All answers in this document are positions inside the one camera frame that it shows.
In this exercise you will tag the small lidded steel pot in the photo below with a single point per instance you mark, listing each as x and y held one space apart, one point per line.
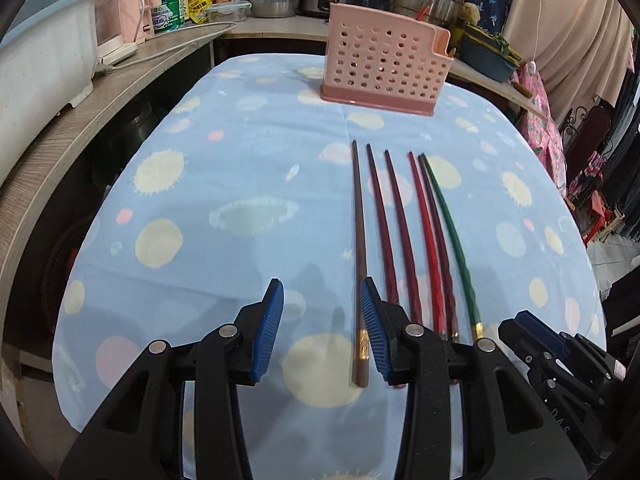
274 8

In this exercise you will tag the maroon twisted chopstick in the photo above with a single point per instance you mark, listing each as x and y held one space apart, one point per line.
407 252

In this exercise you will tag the red chopstick black band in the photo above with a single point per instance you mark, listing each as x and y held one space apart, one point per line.
437 296

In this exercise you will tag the pink floral cloth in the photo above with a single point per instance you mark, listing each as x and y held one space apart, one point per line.
541 133

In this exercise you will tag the green chopstick gold band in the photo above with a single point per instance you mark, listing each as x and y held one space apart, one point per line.
477 328

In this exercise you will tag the brown chopstick gold band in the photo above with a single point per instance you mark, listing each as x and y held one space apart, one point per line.
362 355

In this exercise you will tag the pink white toaster oven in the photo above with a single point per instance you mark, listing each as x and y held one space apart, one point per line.
121 25

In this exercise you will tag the blue dotted tablecloth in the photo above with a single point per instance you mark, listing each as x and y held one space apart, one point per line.
249 178

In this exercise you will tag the dark teal basin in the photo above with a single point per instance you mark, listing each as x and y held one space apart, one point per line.
487 61

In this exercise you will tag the white plastic tub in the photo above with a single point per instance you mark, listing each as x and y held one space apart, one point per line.
47 63

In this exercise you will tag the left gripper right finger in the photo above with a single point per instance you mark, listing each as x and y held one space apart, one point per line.
409 354

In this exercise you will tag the clear food container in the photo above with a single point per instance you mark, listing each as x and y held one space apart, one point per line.
232 12

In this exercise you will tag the maroon chopstick dark band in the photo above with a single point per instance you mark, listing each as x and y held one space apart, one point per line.
385 229

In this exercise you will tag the pink perforated utensil holder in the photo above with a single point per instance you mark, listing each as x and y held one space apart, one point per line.
384 60

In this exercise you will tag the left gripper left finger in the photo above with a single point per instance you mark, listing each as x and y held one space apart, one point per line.
235 354

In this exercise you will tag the green white canister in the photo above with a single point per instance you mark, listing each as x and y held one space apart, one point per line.
167 15

